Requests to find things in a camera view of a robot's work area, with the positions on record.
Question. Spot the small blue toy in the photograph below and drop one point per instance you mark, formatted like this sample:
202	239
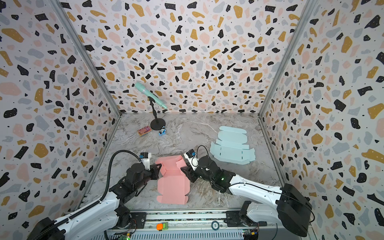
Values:
162	131

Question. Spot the mint green microphone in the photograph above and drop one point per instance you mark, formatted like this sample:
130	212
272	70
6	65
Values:
141	88

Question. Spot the pink paper box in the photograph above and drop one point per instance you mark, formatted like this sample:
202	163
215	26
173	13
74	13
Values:
173	186

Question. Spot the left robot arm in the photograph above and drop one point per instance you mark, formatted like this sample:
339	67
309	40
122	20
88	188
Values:
100	215

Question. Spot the black microphone stand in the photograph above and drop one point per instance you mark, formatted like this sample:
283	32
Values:
157	124

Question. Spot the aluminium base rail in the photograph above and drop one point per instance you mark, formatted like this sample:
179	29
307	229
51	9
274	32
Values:
195	224

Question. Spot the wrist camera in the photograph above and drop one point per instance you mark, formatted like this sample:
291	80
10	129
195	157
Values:
146	159
191	159

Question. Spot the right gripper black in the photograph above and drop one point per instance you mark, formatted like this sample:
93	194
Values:
189	172

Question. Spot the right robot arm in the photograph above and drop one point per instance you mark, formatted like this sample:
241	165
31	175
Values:
265	204

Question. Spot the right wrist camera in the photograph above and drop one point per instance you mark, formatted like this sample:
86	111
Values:
191	159

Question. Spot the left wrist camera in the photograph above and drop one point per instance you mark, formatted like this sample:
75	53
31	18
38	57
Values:
146	159

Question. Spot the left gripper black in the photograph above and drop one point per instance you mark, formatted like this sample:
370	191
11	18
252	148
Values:
154	171

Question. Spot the orange button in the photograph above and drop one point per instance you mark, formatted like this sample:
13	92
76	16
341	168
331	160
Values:
162	226

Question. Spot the small pink card box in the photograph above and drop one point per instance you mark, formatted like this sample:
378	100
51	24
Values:
144	131

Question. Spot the mint flat paper box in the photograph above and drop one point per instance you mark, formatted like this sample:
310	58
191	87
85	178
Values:
231	146

